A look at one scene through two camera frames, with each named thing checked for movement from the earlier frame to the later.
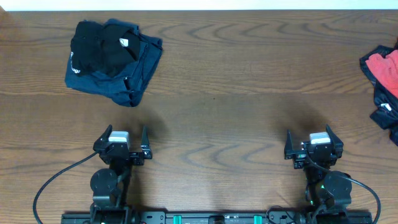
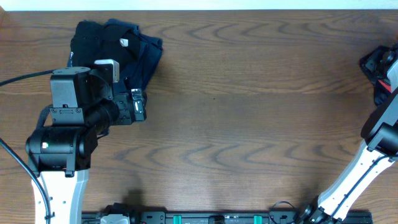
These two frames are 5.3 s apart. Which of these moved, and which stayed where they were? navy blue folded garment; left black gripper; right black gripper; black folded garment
Moved: right black gripper; left black gripper
Stayed: black folded garment; navy blue folded garment
